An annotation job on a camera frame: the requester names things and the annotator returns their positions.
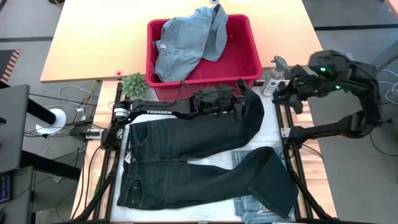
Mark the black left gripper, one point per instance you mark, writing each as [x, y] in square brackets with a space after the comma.
[217, 108]

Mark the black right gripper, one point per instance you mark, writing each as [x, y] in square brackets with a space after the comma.
[304, 84]

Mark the dark navy garment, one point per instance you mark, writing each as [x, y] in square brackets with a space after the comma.
[186, 180]

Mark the blue white striped shirt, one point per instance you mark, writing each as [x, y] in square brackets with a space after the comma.
[248, 211]

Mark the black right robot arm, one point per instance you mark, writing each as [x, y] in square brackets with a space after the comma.
[370, 93]

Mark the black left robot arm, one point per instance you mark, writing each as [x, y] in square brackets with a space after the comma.
[155, 111]

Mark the red plastic laundry bin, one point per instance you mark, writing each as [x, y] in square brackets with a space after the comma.
[239, 62]

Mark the clear spray bottle grey trigger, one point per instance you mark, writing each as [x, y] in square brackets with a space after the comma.
[271, 83]

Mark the light blue denim garment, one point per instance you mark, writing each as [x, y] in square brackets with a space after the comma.
[183, 43]

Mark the black chair base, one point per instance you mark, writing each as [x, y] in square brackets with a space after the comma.
[391, 119]

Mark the small potted green plant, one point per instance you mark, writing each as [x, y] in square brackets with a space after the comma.
[134, 86]

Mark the grey desk leg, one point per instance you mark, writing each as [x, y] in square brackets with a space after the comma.
[388, 54]

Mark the white padded table mat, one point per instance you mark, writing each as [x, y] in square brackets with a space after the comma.
[202, 214]

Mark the small red object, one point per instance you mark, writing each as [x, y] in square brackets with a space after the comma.
[118, 73]

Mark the light wooden desk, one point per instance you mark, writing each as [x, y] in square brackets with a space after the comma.
[93, 37]

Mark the black power adapter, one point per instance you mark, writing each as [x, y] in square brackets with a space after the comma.
[79, 133]

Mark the white round base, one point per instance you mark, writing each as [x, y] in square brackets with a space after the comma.
[59, 119]

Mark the black monitor pole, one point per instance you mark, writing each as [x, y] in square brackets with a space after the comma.
[38, 113]

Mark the dark grey monitor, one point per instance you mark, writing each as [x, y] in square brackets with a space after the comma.
[12, 124]

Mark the black keyboard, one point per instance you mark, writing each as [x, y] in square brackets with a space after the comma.
[4, 188]

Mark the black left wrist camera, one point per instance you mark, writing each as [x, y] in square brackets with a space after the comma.
[211, 95]

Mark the black aluminium table frame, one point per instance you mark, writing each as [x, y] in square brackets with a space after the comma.
[294, 186]

